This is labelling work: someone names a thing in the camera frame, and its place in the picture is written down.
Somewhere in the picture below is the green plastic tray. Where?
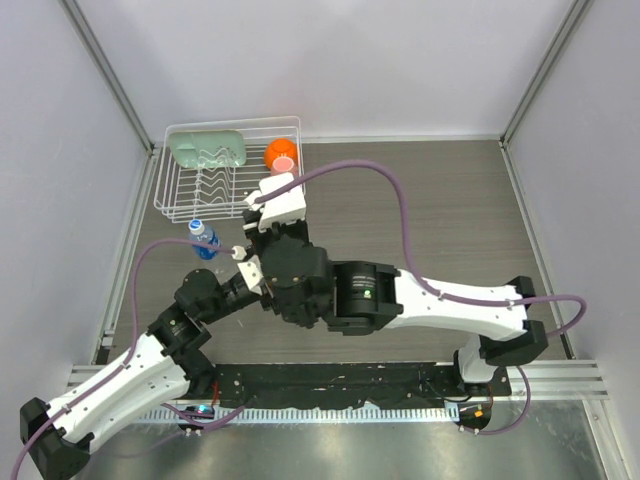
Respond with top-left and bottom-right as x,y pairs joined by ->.
167,130 -> 246,169

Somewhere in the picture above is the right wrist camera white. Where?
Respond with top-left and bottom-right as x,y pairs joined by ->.
244,173 -> 307,232

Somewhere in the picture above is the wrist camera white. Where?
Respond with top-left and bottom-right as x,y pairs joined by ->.
231,246 -> 264,295
244,173 -> 307,232

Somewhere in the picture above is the blue label water bottle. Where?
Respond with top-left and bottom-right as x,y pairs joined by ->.
189,220 -> 220,260

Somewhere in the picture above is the orange bowl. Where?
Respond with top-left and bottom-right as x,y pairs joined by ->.
263,138 -> 298,169

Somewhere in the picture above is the white wire dish rack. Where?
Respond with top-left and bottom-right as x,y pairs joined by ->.
153,116 -> 301,224

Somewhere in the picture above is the white slotted cable duct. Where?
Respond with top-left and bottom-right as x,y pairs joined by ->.
127,402 -> 459,425

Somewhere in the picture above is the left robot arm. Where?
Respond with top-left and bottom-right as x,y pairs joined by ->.
20,269 -> 261,479

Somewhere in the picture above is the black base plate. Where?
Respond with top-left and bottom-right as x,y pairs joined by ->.
180,362 -> 512,410

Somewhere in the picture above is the pink cup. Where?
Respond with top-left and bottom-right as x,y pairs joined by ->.
270,156 -> 298,176

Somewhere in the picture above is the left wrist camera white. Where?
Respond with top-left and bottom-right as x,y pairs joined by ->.
231,246 -> 264,295

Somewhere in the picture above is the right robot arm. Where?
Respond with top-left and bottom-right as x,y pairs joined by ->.
243,209 -> 548,395

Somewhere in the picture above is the white blue bottle cap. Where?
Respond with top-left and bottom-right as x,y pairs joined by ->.
188,219 -> 206,236

